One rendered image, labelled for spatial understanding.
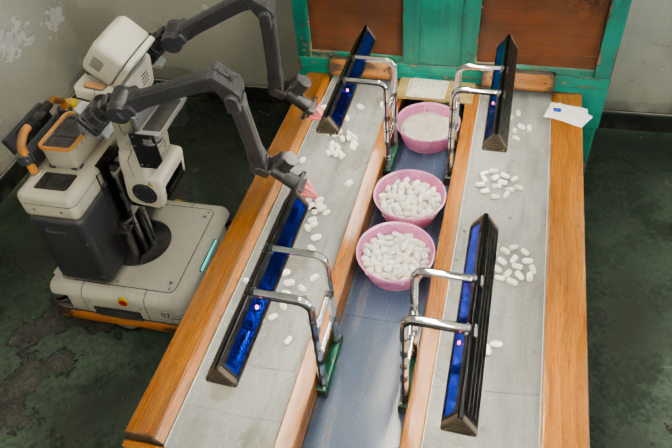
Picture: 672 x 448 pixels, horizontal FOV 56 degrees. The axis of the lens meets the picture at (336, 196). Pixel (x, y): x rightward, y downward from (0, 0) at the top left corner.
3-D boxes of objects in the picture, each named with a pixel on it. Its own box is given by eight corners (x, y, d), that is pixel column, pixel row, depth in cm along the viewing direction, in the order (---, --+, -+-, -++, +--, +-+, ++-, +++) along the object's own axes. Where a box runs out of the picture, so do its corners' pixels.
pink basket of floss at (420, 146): (418, 167, 257) (418, 149, 251) (384, 133, 275) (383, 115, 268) (472, 144, 265) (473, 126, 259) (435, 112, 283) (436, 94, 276)
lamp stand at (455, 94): (443, 185, 249) (449, 90, 218) (449, 152, 263) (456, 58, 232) (493, 191, 244) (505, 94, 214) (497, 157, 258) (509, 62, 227)
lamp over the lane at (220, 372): (205, 382, 153) (199, 366, 148) (285, 203, 196) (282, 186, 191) (236, 389, 151) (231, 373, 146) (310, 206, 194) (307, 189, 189)
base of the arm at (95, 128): (92, 98, 215) (75, 120, 206) (105, 87, 210) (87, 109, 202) (113, 116, 218) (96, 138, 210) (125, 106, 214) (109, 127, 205)
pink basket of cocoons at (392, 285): (349, 292, 215) (347, 274, 208) (366, 234, 233) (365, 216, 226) (428, 305, 209) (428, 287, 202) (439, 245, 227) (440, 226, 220)
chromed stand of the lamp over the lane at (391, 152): (344, 173, 258) (336, 80, 227) (355, 142, 272) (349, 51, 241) (390, 178, 254) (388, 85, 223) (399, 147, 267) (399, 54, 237)
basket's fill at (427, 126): (396, 151, 265) (396, 140, 261) (405, 118, 280) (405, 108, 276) (450, 157, 259) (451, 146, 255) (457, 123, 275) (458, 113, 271)
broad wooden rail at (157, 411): (141, 462, 187) (122, 433, 175) (311, 102, 311) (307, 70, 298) (178, 471, 185) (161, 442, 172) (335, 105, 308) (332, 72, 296)
